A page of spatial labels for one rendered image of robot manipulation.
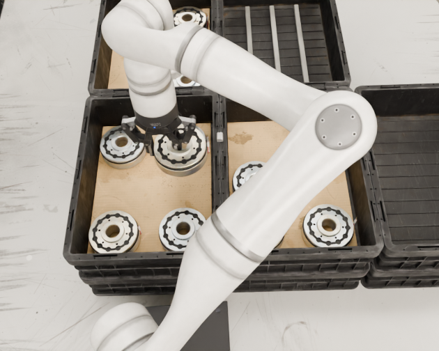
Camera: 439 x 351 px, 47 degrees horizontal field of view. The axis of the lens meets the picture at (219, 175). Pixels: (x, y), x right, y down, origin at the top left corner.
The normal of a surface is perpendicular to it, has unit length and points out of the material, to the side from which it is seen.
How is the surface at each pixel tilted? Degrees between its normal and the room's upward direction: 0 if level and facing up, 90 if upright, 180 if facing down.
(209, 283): 48
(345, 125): 36
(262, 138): 0
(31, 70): 0
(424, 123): 0
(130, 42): 80
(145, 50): 83
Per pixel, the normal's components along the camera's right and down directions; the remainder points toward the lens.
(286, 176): -0.29, 0.07
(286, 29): -0.03, -0.51
